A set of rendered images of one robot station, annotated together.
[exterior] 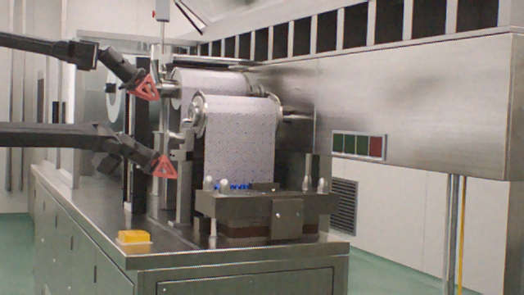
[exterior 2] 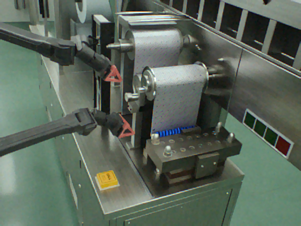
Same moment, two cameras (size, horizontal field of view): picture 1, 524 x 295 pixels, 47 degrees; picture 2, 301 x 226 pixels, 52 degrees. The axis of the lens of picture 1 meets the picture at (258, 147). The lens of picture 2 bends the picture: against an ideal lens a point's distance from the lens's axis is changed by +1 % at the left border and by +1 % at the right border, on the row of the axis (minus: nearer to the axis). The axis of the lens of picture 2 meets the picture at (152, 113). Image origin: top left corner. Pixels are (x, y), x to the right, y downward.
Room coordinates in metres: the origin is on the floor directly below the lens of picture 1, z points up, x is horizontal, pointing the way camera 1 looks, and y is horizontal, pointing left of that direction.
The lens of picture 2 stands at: (0.67, 0.20, 1.81)
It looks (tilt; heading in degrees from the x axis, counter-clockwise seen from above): 30 degrees down; 358
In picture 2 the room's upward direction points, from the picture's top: 6 degrees clockwise
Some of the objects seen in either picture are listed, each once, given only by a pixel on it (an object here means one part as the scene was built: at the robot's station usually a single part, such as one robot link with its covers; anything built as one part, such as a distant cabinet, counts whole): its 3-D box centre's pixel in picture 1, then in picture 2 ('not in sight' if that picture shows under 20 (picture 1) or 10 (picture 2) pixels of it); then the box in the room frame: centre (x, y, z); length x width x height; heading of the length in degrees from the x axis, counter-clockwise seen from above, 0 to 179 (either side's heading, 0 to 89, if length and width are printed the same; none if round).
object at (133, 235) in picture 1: (133, 236); (107, 179); (1.63, 0.33, 0.91); 0.07 x 0.07 x 0.02; 26
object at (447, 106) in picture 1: (243, 106); (171, 27); (2.66, 0.07, 1.29); 3.10 x 0.28 x 0.30; 26
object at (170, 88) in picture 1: (168, 88); (124, 45); (2.09, 0.32, 1.33); 0.06 x 0.06 x 0.06; 26
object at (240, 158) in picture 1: (240, 163); (176, 115); (1.88, 0.06, 1.11); 0.23 x 0.01 x 0.18; 116
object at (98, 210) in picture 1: (133, 192); (97, 75); (2.74, 0.56, 0.88); 2.52 x 0.66 x 0.04; 26
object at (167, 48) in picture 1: (166, 53); not in sight; (2.57, 0.41, 1.50); 0.14 x 0.14 x 0.06
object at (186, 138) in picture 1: (180, 177); (134, 119); (1.89, 0.24, 1.05); 0.06 x 0.05 x 0.31; 116
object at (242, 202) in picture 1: (268, 201); (193, 146); (1.79, -0.03, 1.00); 0.40 x 0.16 x 0.06; 116
